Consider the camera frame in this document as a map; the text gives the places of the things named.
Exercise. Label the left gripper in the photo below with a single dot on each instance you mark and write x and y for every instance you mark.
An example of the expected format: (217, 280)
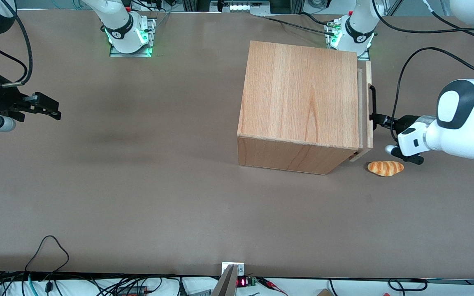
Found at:
(406, 122)

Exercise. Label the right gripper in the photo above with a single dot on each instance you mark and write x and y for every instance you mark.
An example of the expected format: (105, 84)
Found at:
(3, 100)

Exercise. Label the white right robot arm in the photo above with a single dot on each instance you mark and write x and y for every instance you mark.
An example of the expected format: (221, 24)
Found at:
(117, 20)

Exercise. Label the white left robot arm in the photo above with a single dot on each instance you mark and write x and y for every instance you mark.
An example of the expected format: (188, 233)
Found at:
(459, 131)

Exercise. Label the light wooden drawer cabinet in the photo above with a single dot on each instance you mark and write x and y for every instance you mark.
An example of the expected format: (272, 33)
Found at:
(298, 94)

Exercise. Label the orange striped bread toy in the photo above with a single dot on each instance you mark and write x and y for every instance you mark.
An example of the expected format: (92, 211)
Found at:
(385, 168)

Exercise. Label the brown cardboard corner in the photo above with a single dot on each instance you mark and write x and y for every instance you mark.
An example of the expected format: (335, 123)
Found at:
(323, 292)

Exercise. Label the lit device behind table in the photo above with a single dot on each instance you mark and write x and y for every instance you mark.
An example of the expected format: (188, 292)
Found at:
(241, 6)

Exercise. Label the red black clip leads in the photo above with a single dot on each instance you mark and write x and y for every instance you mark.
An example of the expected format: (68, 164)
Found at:
(272, 285)

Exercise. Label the orange black device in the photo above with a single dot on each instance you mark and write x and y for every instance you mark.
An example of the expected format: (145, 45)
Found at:
(132, 291)

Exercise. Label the red digit display module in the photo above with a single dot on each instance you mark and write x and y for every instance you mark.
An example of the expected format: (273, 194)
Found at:
(243, 282)

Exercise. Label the grey slanted beam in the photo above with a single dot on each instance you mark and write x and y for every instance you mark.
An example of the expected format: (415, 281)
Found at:
(225, 285)

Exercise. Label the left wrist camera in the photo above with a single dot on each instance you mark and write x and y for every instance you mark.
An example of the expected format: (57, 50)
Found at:
(412, 158)

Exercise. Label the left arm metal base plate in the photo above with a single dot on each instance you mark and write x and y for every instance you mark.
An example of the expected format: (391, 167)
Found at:
(363, 55)

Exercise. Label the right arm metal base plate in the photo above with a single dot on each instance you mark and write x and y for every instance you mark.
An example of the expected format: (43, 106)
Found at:
(153, 31)

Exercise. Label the small metal bracket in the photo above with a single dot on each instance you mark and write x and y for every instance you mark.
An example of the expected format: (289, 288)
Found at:
(240, 269)

